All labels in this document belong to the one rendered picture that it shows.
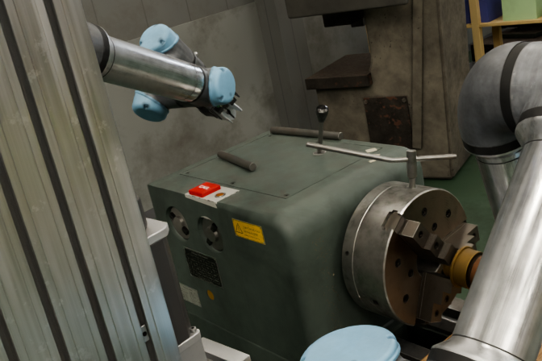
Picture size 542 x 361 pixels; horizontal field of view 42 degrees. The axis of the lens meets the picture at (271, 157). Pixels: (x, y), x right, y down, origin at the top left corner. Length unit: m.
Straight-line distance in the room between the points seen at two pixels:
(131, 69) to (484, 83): 0.58
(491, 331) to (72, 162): 0.44
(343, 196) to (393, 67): 3.17
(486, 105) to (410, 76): 3.83
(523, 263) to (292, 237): 0.83
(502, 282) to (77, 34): 0.49
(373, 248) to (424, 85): 3.24
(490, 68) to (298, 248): 0.76
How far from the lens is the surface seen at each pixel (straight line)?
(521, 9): 5.98
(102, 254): 0.72
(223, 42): 5.67
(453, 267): 1.55
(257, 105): 5.93
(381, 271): 1.52
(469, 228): 1.68
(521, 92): 0.88
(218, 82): 1.34
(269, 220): 1.55
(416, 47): 4.64
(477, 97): 0.91
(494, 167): 0.99
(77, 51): 0.69
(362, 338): 0.82
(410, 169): 1.59
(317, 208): 1.58
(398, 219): 1.52
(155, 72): 1.23
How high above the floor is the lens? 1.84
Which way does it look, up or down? 18 degrees down
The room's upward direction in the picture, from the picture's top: 12 degrees counter-clockwise
